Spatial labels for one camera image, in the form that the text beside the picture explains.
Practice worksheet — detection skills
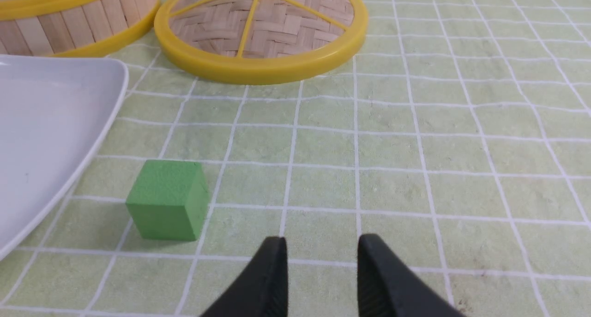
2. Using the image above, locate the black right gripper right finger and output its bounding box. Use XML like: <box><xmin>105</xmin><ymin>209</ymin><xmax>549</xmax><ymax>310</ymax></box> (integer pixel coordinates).
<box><xmin>357</xmin><ymin>233</ymin><xmax>463</xmax><ymax>317</ymax></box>

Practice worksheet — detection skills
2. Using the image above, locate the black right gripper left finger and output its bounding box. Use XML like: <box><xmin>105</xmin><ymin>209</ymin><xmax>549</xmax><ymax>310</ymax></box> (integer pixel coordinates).
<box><xmin>201</xmin><ymin>237</ymin><xmax>289</xmax><ymax>317</ymax></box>

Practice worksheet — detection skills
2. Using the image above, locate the white square plate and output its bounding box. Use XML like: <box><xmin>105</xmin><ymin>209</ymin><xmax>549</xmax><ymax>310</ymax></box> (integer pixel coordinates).
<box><xmin>0</xmin><ymin>55</ymin><xmax>129</xmax><ymax>259</ymax></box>

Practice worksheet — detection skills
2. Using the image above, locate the green foam cube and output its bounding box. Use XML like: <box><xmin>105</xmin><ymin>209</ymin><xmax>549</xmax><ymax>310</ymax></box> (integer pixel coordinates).
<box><xmin>125</xmin><ymin>159</ymin><xmax>210</xmax><ymax>242</ymax></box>

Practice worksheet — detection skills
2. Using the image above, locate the green checkered tablecloth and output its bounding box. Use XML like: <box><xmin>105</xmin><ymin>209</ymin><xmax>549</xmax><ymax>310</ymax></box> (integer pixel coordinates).
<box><xmin>1</xmin><ymin>0</ymin><xmax>591</xmax><ymax>317</ymax></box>

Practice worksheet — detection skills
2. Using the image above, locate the woven bamboo steamer lid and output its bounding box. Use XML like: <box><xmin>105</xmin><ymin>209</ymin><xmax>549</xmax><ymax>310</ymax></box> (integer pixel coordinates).
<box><xmin>154</xmin><ymin>0</ymin><xmax>368</xmax><ymax>85</ymax></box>

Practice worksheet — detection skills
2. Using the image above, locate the bamboo steamer basket yellow rim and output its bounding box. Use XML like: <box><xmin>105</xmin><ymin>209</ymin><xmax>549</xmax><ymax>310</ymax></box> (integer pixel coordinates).
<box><xmin>0</xmin><ymin>0</ymin><xmax>161</xmax><ymax>57</ymax></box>

